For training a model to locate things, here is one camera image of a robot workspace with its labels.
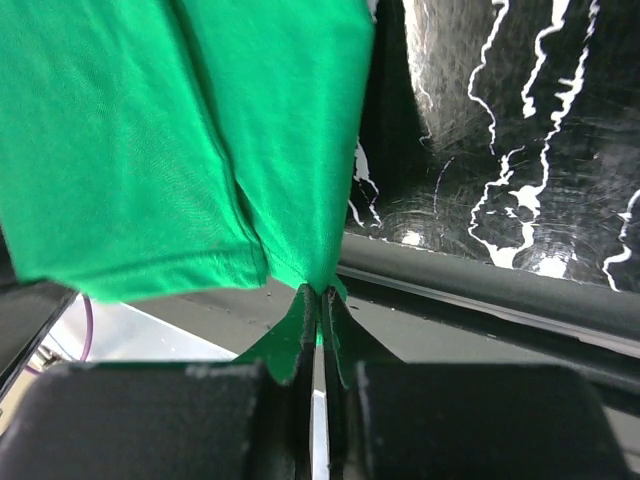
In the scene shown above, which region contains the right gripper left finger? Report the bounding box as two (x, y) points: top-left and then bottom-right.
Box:
(1, 285), (318, 479)

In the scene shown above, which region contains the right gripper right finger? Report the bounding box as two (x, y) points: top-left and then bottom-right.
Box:
(321, 289), (630, 479)

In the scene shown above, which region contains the green t shirt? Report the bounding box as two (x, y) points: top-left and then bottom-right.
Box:
(1, 1), (376, 302)

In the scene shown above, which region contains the black marble pattern mat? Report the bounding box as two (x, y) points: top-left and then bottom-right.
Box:
(346, 1), (639, 293)

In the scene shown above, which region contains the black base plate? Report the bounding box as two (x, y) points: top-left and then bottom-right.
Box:
(338, 234), (639, 392)

